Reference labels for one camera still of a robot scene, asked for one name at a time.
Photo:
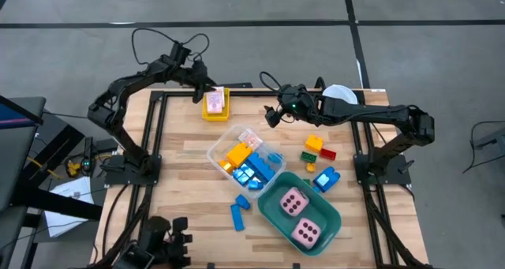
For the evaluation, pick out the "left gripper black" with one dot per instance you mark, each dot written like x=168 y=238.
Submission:
x=197 y=73

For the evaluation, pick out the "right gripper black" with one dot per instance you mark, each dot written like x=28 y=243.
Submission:
x=298 y=109

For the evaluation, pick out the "pink card pack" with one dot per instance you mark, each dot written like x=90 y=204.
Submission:
x=214 y=102
x=251 y=139
x=220 y=88

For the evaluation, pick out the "big yellow toy block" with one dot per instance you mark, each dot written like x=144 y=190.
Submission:
x=238 y=154

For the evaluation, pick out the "red toy block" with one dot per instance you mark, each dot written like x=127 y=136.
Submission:
x=327 y=154

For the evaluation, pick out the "pink foam dice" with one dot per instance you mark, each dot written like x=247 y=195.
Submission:
x=294 y=202
x=305 y=232

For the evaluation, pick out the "blue single-stud toy block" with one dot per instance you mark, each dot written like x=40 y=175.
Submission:
x=242 y=202

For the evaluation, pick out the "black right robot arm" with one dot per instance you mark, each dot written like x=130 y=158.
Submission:
x=375 y=111

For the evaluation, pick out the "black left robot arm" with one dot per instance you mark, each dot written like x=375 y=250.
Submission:
x=118 y=91

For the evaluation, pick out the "yellow plastic mesh basket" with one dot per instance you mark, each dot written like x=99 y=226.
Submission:
x=215 y=117

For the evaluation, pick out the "long blue toy block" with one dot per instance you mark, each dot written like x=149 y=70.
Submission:
x=261 y=166

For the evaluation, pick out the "clear plastic storage bin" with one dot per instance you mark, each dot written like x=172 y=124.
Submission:
x=219 y=150

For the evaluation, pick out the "small yellow toy block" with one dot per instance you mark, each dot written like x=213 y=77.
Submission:
x=226 y=166
x=311 y=167

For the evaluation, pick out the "white bowl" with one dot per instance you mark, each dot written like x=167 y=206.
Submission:
x=341 y=92

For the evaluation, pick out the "small green toy block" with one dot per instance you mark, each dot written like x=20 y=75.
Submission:
x=307 y=181

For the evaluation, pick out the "large blue toy block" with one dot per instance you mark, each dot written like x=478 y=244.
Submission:
x=326 y=179

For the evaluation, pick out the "flat blue toy plate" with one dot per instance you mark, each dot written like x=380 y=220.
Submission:
x=237 y=217

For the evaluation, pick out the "green plastic bin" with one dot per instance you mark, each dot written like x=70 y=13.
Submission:
x=323 y=214

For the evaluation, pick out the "black power adapter green light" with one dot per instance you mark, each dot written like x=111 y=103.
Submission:
x=87 y=158

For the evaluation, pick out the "white paper sheets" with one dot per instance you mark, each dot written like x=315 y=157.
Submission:
x=67 y=206

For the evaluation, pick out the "black side table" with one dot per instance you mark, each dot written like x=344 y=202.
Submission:
x=16 y=143

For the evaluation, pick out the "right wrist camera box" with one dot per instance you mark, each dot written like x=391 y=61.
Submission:
x=290 y=91

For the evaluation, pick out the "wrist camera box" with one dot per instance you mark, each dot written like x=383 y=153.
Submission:
x=179 y=53
x=290 y=91

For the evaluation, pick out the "black aluminium rig frame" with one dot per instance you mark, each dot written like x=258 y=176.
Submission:
x=159 y=95

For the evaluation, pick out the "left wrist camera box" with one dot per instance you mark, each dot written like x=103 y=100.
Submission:
x=179 y=53

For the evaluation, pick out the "black table camera mount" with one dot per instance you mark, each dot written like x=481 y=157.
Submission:
x=158 y=237

